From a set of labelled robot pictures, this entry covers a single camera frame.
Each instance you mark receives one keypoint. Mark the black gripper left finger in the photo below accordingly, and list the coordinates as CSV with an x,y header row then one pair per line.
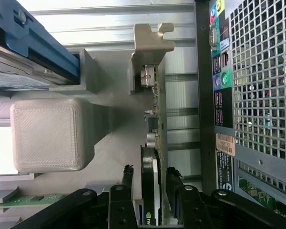
x,y
120,207

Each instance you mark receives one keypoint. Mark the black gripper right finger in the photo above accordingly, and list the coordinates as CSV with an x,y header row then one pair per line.
x,y
190,207

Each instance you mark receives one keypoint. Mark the orange service tag label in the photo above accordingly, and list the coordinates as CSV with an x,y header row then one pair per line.
x,y
225,143

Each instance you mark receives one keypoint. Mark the green RAM stick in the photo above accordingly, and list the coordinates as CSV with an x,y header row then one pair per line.
x,y
38,198

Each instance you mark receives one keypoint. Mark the grey printed parts rack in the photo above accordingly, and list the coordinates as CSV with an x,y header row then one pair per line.
x,y
45,133

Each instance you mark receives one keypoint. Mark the open grey PC case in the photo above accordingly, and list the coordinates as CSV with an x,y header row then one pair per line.
x,y
205,95

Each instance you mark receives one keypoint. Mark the rear port panel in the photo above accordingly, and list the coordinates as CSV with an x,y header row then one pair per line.
x,y
222,78

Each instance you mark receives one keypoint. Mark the blue plastic disk carrier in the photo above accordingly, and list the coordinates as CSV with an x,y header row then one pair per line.
x,y
38,40

